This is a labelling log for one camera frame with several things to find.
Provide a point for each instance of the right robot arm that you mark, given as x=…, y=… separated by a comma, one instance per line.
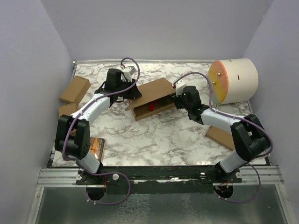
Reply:
x=247, y=132

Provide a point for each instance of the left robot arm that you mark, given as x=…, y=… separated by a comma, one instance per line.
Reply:
x=73, y=131

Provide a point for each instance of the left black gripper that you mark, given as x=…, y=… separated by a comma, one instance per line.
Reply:
x=134, y=93

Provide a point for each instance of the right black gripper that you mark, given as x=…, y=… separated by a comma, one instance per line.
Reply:
x=176, y=99

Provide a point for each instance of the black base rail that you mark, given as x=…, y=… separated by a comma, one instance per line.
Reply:
x=119, y=180

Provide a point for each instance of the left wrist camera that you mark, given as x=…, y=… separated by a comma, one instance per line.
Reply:
x=127, y=72

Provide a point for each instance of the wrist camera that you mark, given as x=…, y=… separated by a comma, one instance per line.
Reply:
x=178, y=86
x=127, y=72

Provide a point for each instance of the white cylinder container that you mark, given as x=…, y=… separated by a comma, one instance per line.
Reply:
x=233, y=80

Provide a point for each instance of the aluminium frame profile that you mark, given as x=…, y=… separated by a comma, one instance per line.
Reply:
x=57, y=177

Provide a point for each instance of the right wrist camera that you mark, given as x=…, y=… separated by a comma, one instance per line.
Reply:
x=178, y=86

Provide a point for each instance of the cardboard box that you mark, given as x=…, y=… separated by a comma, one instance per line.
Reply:
x=160, y=91
x=75, y=91
x=67, y=109
x=221, y=137

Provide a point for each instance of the red block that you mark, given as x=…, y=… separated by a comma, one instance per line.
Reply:
x=151, y=106

